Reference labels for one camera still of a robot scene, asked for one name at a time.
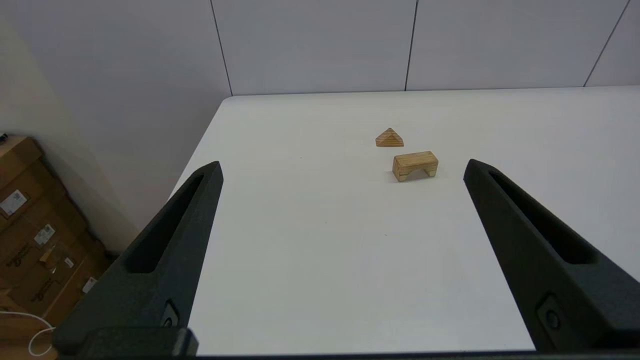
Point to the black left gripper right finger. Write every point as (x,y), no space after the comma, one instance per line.
(575,300)

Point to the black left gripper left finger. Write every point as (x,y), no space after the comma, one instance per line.
(165,260)

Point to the arched wooden building block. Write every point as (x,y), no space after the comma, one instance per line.
(415,162)

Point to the triangular wooden building block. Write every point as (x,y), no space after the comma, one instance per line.
(389,137)

